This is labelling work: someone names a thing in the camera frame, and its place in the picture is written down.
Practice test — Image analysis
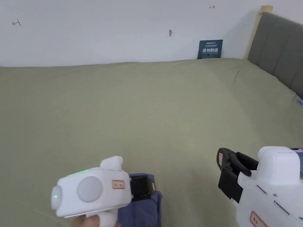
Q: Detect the wooden headboard frame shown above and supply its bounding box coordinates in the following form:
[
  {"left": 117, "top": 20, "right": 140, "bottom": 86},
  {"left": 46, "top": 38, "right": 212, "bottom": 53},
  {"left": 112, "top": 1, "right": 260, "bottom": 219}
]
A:
[{"left": 241, "top": 5, "right": 274, "bottom": 60}]

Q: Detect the person's left hand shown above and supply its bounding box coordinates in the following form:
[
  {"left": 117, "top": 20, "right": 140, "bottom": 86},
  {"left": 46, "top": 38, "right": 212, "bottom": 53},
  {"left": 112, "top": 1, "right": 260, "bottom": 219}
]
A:
[{"left": 70, "top": 214, "right": 102, "bottom": 227}]

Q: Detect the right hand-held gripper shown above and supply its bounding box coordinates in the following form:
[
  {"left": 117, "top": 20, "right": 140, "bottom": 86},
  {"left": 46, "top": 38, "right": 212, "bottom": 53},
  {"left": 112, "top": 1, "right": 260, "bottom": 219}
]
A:
[{"left": 217, "top": 146, "right": 303, "bottom": 227}]

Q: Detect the bed with pale green sheet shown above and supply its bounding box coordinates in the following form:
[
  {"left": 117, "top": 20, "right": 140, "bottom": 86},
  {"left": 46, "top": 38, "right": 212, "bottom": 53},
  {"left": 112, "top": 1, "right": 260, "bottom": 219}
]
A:
[{"left": 0, "top": 58, "right": 303, "bottom": 227}]

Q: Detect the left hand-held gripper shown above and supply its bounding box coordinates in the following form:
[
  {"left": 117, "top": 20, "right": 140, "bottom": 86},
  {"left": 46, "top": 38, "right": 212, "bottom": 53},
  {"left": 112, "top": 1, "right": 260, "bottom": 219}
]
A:
[{"left": 51, "top": 156, "right": 157, "bottom": 227}]

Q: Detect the grey padded headboard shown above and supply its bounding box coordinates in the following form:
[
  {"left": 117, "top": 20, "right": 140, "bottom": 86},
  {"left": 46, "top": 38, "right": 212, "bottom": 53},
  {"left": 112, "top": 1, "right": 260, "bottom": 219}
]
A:
[{"left": 247, "top": 12, "right": 303, "bottom": 100}]

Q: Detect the dark blue garment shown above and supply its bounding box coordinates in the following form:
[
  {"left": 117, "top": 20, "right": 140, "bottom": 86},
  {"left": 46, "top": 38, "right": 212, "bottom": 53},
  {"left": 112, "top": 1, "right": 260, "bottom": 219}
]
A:
[{"left": 117, "top": 174, "right": 164, "bottom": 227}]

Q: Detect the dark blue sign card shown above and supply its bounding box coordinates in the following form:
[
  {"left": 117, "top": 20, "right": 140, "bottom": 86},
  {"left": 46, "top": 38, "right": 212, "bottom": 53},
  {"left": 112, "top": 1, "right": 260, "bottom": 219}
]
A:
[{"left": 197, "top": 39, "right": 223, "bottom": 60}]

